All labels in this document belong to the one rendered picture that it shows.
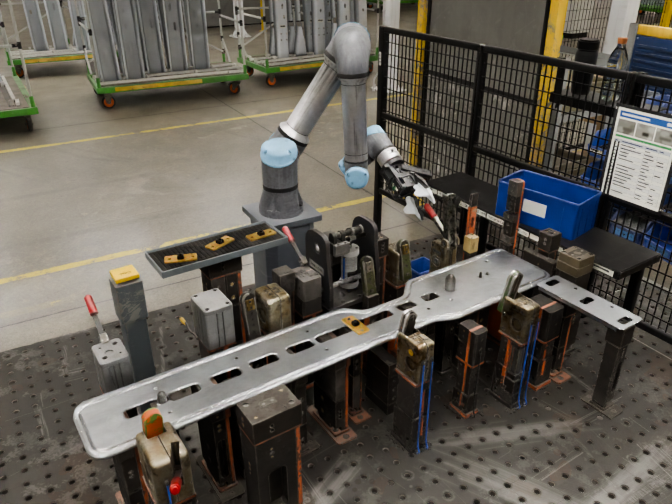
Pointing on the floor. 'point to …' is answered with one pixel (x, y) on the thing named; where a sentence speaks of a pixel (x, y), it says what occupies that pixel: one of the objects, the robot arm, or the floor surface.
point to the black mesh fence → (513, 135)
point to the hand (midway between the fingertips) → (428, 209)
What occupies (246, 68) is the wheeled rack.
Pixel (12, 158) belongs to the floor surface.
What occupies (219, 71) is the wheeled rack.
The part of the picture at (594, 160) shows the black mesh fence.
